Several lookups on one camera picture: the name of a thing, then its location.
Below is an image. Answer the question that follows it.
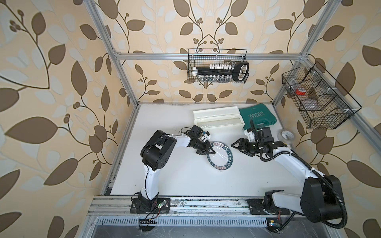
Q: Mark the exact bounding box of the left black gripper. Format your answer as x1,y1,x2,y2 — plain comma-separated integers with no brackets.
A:
192,138,216,154

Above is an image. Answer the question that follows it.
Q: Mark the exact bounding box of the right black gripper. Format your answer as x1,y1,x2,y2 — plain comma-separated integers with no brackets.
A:
232,138,263,156

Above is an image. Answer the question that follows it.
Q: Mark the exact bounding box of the clear plastic wrap sheet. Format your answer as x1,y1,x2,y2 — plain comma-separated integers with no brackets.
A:
206,140,235,172

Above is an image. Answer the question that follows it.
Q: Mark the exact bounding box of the white plate green rim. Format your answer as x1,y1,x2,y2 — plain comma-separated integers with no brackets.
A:
206,141,234,171

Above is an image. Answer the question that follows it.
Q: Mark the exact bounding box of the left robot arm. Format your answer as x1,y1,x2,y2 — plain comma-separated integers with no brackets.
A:
139,125,215,210

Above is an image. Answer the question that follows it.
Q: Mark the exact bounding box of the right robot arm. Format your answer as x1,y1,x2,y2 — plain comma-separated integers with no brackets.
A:
231,127,348,229

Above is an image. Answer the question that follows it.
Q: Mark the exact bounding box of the green tool case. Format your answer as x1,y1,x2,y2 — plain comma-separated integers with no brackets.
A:
239,104,277,130

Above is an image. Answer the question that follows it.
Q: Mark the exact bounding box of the white tape roll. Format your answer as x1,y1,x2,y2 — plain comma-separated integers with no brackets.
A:
277,130,295,145

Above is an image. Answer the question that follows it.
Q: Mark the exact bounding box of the black socket set holder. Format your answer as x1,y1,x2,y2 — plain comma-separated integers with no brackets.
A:
191,61,250,83

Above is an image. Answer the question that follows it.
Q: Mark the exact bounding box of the red item in basket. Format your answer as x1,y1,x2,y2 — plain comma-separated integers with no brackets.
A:
295,87,307,96

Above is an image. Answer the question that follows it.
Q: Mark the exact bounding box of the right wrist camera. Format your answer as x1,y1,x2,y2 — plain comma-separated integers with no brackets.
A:
244,129,256,142

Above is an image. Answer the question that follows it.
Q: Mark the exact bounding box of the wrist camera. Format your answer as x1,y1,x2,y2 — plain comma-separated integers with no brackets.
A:
202,131,211,141
244,129,256,142

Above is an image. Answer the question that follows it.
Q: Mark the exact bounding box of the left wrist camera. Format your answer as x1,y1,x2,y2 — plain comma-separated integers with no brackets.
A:
202,131,211,141

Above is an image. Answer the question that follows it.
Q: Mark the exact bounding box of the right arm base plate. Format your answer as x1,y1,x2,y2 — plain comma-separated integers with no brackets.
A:
247,198,291,215

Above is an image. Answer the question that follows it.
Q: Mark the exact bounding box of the back black wire basket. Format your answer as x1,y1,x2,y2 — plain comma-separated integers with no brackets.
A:
187,48,250,85

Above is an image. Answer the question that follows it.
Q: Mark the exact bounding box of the black wire basket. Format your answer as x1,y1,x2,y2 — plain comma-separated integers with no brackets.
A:
187,48,250,85
282,62,362,130

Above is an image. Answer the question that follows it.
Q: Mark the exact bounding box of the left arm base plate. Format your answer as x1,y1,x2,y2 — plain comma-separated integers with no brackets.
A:
130,197,171,214

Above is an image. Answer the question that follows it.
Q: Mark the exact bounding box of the right black wire basket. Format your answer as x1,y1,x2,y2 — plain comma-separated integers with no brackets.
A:
282,62,362,130

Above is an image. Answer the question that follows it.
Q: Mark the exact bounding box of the aluminium front rail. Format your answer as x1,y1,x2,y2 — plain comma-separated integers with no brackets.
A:
87,195,334,218

